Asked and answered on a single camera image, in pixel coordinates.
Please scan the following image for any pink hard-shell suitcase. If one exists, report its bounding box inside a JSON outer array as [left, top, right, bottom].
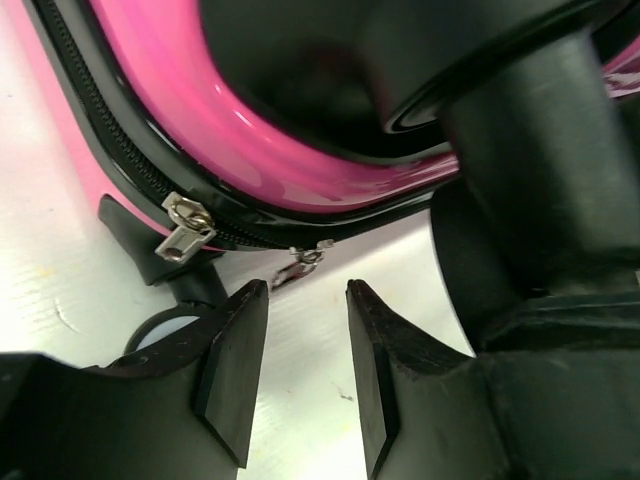
[[6, 1, 639, 285]]

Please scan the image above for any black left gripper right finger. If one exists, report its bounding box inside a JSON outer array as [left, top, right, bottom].
[[346, 280, 639, 479]]

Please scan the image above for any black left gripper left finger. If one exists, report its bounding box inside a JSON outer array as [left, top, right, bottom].
[[1, 280, 269, 479]]

